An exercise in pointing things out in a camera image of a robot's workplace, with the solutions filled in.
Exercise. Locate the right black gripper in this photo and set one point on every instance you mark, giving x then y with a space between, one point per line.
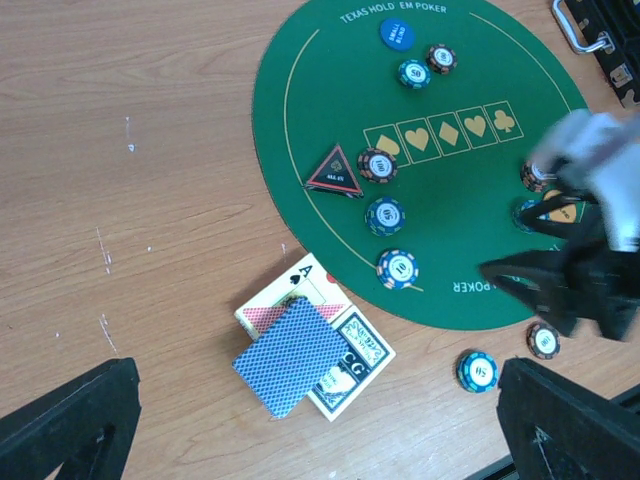
586 280

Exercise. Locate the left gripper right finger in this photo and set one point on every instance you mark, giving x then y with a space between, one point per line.
557 429

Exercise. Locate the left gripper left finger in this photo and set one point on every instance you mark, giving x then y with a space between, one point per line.
83 429

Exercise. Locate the orange big blind button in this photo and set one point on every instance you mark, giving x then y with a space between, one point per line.
565 214

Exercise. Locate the white chip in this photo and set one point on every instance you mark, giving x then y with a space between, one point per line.
397 269

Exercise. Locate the grey card box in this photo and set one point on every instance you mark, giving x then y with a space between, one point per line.
283 365

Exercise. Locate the red triangular dealer button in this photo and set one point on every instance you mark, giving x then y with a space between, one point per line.
335 175

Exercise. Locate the blue small blind button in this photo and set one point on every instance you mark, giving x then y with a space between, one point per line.
397 34

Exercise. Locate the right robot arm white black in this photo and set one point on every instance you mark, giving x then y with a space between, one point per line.
592 159

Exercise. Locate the red poker chip stack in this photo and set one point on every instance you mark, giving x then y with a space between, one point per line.
543 340

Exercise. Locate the teal poker chip stack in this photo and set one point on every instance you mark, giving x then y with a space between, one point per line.
477 372

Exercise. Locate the round green poker mat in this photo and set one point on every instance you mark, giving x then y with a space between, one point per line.
327 78

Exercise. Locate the blue playing card deck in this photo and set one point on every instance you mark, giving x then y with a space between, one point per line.
367 355

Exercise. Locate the black poker case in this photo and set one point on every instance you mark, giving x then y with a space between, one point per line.
609 30

